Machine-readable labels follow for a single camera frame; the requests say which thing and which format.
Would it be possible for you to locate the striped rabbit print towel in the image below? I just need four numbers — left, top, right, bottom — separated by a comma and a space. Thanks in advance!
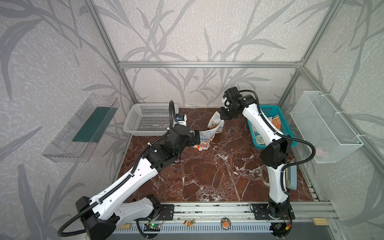
194, 111, 225, 151

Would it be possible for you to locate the teal perforated plastic basket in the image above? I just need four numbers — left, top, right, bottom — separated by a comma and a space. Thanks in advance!
248, 105, 295, 150

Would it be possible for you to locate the white perforated plastic basket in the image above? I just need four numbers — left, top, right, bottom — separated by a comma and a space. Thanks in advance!
123, 103, 170, 137

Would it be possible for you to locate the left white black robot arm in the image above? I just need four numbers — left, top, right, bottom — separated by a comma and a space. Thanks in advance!
76, 125, 201, 240

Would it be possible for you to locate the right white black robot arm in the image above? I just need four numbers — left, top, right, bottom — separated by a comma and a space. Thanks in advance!
221, 87, 292, 220

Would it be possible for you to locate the orange patterned towel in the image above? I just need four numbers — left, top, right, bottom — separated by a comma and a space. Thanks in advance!
252, 115, 282, 146

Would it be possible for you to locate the small orange green sticker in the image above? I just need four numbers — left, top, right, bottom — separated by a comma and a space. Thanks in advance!
184, 220, 196, 227

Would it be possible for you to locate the light blue sponge block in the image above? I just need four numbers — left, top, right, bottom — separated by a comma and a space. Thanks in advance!
286, 166, 298, 191

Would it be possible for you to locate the round orange green badge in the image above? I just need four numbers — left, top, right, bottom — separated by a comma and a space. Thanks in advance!
221, 217, 232, 231

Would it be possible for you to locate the left green circuit board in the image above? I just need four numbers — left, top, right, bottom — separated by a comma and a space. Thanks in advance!
143, 223, 163, 232

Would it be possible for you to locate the small wooden block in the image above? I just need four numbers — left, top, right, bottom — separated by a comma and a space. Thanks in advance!
312, 218, 329, 226

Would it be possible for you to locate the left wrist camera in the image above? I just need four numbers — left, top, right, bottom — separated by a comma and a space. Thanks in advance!
175, 113, 187, 127

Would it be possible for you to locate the left black cable conduit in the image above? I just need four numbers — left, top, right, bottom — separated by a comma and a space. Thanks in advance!
56, 100, 176, 238

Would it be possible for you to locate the black cable conduit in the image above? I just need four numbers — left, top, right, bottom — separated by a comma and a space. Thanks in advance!
56, 100, 176, 238
238, 89, 316, 193

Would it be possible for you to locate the right black cable conduit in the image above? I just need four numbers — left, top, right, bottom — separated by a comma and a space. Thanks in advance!
238, 89, 316, 193

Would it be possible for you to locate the white wire mesh basket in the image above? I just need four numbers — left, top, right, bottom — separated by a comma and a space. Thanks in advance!
290, 91, 364, 164

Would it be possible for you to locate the pink object in wire basket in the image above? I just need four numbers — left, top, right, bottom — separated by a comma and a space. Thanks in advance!
315, 147, 328, 162

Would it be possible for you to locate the clear acrylic wall shelf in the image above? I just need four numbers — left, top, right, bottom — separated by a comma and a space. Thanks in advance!
43, 94, 120, 163

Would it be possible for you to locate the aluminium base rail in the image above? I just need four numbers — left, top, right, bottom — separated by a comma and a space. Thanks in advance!
119, 201, 340, 233

